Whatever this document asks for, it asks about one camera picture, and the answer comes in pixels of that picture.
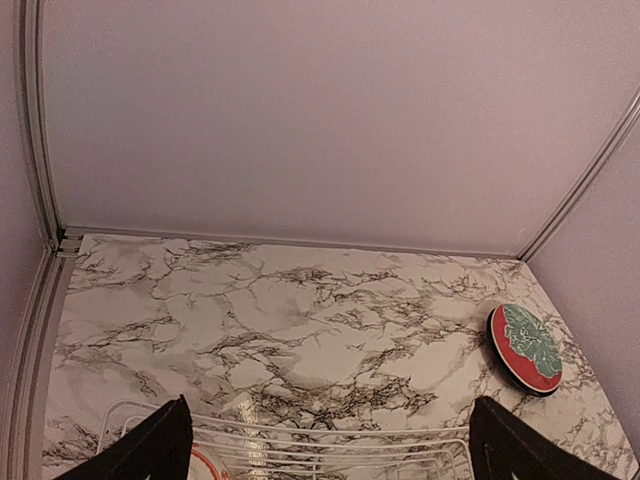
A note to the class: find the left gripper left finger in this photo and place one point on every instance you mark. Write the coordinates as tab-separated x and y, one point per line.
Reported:
158	448

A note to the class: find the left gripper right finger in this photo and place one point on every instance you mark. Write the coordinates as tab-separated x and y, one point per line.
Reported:
504	447

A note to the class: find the black red plate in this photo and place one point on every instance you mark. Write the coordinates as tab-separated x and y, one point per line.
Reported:
526	348

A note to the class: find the white red small bowl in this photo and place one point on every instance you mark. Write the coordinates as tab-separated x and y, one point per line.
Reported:
207	465

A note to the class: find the white wire dish rack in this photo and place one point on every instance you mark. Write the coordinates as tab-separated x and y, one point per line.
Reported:
344	438

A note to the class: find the left aluminium frame post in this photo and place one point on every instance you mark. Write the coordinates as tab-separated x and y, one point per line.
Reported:
33	273

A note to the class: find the aluminium frame post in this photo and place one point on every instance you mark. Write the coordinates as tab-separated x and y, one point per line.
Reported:
33	273
611	145

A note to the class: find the right aluminium frame post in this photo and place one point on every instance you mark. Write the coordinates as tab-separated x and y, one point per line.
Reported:
611	145

